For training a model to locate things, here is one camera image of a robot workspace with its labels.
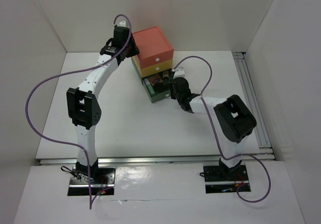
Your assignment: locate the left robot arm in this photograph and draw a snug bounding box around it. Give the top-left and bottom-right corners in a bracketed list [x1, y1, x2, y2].
[66, 21, 139, 183]

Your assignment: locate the aluminium mounting rail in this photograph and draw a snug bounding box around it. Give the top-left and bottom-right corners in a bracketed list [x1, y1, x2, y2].
[37, 154, 259, 187]

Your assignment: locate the brown eyeshadow palette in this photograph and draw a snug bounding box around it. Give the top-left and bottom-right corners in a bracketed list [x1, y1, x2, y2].
[148, 74, 162, 85]

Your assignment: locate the purple cable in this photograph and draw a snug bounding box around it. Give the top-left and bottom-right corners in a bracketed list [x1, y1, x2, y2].
[174, 56, 272, 203]
[26, 14, 131, 209]

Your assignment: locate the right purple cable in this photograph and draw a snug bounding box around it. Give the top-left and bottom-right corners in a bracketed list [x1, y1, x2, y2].
[174, 56, 272, 203]

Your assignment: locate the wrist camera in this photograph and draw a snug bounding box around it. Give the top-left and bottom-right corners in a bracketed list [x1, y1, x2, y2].
[172, 68, 185, 79]
[114, 21, 128, 28]

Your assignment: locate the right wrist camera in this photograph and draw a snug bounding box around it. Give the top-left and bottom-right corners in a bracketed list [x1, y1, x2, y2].
[172, 68, 185, 79]

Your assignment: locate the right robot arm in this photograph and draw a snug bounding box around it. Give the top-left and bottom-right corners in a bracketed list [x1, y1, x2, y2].
[170, 77, 257, 180]

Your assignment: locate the square black compact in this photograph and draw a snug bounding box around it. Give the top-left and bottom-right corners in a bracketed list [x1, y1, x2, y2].
[163, 78, 172, 90]

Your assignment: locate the tan foundation bottle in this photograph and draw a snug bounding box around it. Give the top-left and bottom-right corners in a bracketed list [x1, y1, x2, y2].
[163, 70, 171, 82]

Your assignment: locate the coral red top drawer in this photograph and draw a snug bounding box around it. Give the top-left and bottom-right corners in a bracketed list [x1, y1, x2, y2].
[133, 26, 174, 68]

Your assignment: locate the round black compact jar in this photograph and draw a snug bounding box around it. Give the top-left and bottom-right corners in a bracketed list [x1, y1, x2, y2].
[153, 82, 166, 93]

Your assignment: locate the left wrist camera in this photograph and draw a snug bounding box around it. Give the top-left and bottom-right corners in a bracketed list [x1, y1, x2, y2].
[114, 21, 128, 28]

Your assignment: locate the aluminium side rail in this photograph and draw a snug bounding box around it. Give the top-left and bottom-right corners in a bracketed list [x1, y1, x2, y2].
[232, 52, 276, 161]

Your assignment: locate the mint green tube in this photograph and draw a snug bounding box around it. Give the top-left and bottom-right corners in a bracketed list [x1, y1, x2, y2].
[145, 81, 155, 96]

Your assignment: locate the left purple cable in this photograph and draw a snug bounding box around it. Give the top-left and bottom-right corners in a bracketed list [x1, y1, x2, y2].
[26, 14, 131, 209]

